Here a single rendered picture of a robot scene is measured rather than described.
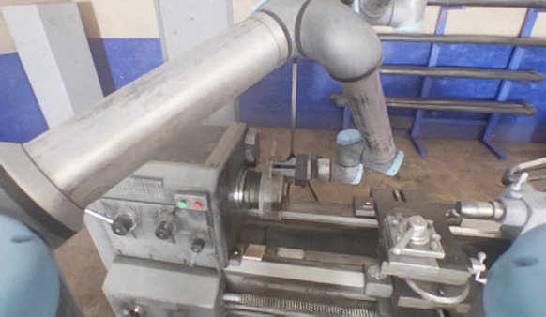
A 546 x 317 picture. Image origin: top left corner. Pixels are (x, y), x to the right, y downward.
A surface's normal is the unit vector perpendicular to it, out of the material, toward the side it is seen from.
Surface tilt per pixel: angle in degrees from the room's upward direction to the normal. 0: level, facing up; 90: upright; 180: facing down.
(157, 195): 90
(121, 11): 90
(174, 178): 45
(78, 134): 37
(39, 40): 90
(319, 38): 90
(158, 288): 32
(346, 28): 66
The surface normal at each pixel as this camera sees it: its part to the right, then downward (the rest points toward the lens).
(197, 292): -0.08, -0.49
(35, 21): -0.15, 0.48
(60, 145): 0.22, -0.44
